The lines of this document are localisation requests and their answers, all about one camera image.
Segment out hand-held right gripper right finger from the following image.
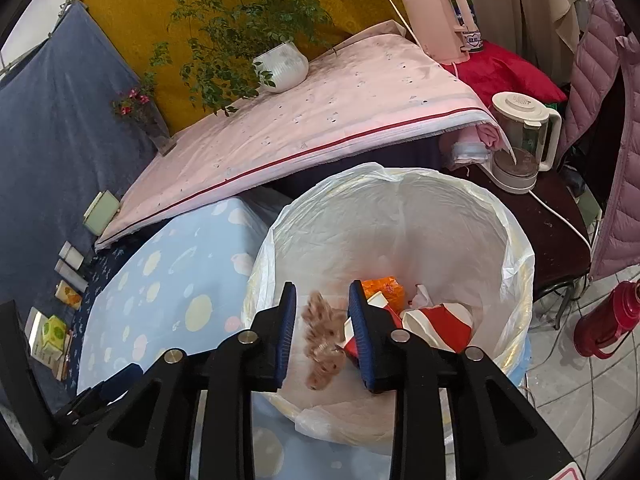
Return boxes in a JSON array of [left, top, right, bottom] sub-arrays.
[[348, 280, 576, 480]]

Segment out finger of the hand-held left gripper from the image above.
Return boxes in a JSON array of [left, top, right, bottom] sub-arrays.
[[55, 364, 146, 431]]

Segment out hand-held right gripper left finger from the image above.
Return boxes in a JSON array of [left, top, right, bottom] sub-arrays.
[[57, 282, 297, 480]]

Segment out brown fuzzy scrap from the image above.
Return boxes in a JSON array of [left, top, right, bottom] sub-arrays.
[[301, 290, 351, 393]]

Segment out bin with white plastic bag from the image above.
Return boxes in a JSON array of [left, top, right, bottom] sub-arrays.
[[241, 161, 536, 443]]

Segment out orange crumpled wrapper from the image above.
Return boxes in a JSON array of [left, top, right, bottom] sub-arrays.
[[361, 276, 406, 313]]

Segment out green tissue pack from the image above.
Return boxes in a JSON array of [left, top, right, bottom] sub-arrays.
[[31, 307, 68, 361]]

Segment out white crumpled paper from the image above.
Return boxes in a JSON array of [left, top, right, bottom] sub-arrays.
[[410, 284, 436, 311]]

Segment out red and white packet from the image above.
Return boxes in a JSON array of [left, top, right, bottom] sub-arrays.
[[400, 302, 473, 353]]

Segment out orange and white carton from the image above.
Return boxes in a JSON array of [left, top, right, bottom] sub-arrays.
[[55, 280, 83, 309]]

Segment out light blue spotted blanket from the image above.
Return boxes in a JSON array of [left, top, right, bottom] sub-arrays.
[[75, 195, 396, 480]]

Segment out navy patterned cloth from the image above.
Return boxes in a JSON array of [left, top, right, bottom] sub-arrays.
[[30, 247, 131, 411]]

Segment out small white box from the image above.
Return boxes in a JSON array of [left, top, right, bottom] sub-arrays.
[[54, 259, 86, 293], [59, 241, 85, 270]]

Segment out pale green box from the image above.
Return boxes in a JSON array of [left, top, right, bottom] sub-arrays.
[[82, 191, 122, 233]]

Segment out dark round table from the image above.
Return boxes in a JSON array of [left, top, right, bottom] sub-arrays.
[[440, 165, 593, 306]]

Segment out pink printed table cloth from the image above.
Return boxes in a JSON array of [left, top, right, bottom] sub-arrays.
[[95, 20, 501, 251]]

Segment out pink and white folded cloth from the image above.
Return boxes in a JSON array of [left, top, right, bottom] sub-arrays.
[[440, 125, 501, 168]]

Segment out red thermos flask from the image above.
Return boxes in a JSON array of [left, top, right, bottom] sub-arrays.
[[573, 280, 640, 359]]

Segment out glass vase with red flowers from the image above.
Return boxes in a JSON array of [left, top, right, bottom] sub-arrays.
[[111, 87, 177, 156]]

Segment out blue hanging cloth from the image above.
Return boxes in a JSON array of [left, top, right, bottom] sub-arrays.
[[0, 2, 161, 311]]

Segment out potted green plant white pot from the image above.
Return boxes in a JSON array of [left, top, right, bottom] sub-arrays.
[[150, 0, 351, 116]]

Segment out glass kettle with cream lid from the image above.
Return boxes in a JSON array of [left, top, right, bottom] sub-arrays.
[[490, 91, 563, 195]]

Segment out pink puffer jacket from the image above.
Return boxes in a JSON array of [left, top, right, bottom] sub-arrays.
[[557, 0, 640, 281]]

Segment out red cloth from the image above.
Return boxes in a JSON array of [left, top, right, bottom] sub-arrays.
[[440, 40, 568, 108]]

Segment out blue and white can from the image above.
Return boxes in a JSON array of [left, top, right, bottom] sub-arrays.
[[462, 0, 485, 53]]

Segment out pink electric kettle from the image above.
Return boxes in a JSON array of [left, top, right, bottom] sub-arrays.
[[398, 0, 476, 65]]

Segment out mustard yellow hanging cloth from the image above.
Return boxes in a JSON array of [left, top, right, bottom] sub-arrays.
[[80, 0, 411, 133]]

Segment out beige curtain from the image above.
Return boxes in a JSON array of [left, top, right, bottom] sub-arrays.
[[400, 0, 596, 86]]

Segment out white kettle cable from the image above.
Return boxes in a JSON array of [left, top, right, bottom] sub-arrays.
[[530, 190, 593, 251]]

